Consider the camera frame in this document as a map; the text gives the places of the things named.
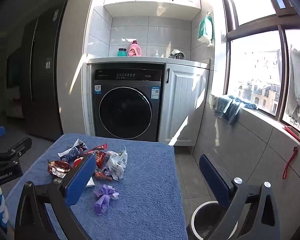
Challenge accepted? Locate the white base cabinet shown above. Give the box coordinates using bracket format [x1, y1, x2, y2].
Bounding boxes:
[157, 62, 210, 147]

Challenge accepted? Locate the crumpled grey cloth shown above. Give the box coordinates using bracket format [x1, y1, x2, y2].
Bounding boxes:
[169, 49, 186, 60]

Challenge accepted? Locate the clear plastic wrapper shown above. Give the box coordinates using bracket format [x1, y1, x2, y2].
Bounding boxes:
[47, 160, 72, 179]

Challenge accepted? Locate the green white hanging bag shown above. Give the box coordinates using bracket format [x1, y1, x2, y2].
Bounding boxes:
[197, 12, 214, 47]

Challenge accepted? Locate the red blue candy wrapper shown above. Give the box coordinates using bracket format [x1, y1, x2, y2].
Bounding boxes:
[93, 167, 113, 181]

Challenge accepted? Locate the dark window frame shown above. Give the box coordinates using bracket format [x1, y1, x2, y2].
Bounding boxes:
[219, 0, 300, 130]

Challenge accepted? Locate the white wall cabinet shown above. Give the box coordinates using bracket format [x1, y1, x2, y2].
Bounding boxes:
[104, 0, 202, 18]

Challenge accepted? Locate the dark refrigerator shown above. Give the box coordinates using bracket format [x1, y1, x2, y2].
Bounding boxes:
[20, 1, 67, 142]

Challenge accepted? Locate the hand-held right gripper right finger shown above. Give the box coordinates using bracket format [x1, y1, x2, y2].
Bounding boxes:
[199, 154, 282, 240]

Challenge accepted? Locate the red strap on windowsill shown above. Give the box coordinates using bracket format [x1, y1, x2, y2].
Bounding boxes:
[282, 124, 300, 180]

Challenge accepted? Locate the bright red snack wrapper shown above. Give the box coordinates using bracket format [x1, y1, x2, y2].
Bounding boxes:
[73, 143, 108, 170]

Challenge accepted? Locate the purple wrapper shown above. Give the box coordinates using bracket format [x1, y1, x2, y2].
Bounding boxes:
[94, 184, 120, 216]

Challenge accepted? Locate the blue white snack wrapper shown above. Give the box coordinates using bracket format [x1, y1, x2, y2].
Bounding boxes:
[58, 139, 88, 162]

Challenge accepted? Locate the blue cloth on sill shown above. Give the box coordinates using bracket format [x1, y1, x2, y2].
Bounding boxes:
[214, 95, 258, 125]

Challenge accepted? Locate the white rimmed bin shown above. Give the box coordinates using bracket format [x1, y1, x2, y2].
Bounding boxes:
[190, 200, 240, 240]

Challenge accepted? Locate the blue terry towel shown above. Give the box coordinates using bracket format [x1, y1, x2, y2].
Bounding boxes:
[4, 133, 188, 240]

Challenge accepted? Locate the grey washing machine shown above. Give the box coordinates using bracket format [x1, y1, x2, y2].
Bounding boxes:
[91, 64, 165, 142]

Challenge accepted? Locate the white countertop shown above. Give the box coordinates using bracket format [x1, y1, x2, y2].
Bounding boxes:
[86, 56, 211, 68]

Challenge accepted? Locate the white printed plastic wrapper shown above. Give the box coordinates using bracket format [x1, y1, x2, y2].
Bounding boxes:
[107, 148, 128, 182]

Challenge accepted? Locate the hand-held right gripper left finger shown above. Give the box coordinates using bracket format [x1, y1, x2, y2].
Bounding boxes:
[14, 153, 98, 240]

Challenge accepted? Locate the pink detergent bottle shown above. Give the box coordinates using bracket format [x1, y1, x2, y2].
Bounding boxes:
[127, 40, 142, 57]

